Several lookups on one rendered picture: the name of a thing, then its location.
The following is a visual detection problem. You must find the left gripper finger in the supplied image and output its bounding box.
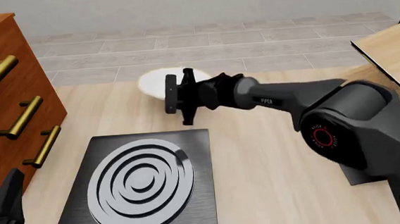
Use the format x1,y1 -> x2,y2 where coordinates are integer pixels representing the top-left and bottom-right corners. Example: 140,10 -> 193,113
0,167 -> 29,221

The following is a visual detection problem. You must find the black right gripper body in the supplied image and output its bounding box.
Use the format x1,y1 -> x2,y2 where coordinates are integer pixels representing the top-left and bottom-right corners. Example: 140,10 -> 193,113
176,66 -> 202,127

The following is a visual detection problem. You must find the white round plate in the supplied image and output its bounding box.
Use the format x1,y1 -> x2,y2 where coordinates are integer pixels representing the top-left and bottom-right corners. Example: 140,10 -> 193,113
136,64 -> 214,103

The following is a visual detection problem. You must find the flat black stove plate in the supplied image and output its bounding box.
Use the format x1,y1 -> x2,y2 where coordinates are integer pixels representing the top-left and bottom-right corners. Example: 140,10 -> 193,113
40,127 -> 219,224

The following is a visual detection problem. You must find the pale wooden board black edge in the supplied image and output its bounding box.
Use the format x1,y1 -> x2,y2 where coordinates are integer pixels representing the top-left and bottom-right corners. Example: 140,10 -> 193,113
348,17 -> 400,116

